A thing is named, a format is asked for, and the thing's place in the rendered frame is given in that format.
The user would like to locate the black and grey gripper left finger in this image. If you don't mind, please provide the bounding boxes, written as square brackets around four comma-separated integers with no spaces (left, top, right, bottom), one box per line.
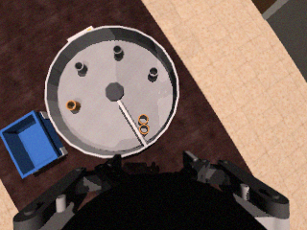
[12,154,138,230]

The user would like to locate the blue open crate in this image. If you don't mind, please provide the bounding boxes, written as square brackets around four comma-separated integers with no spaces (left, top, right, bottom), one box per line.
[0,110,67,178]

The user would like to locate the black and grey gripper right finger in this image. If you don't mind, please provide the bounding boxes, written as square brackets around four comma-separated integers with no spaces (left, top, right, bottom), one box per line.
[171,150,290,230]

